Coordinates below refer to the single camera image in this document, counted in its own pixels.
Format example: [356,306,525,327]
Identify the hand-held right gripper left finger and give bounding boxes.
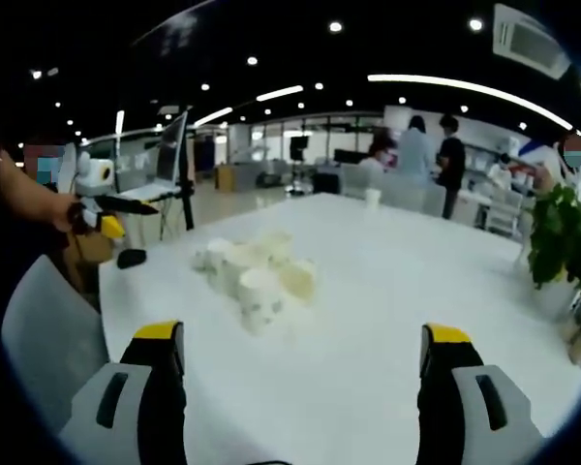
[60,319,188,465]

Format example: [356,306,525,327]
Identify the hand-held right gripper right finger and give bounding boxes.
[415,323,546,465]

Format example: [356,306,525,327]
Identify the pile of paper cups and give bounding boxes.
[189,231,319,336]

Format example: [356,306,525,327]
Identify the person's left hand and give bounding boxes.
[50,192,86,233]

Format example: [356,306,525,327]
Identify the brown cardboard box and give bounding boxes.
[66,227,116,295]

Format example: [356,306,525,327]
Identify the black computer mouse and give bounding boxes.
[116,248,148,270]

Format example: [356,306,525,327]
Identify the black tripod stand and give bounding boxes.
[176,105,197,232]

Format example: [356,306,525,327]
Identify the open laptop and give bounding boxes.
[116,110,191,202]

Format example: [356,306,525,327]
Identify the grey chair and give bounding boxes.
[1,254,111,437]

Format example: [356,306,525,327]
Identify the white table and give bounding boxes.
[98,191,581,465]

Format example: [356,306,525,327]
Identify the black monitor on stand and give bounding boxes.
[289,136,311,195]

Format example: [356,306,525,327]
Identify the green potted plant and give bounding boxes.
[526,182,581,322]

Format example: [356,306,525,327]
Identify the long ceiling light strip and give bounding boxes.
[366,73,576,133]

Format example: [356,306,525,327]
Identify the ceiling air conditioner vent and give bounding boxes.
[492,3,573,80]

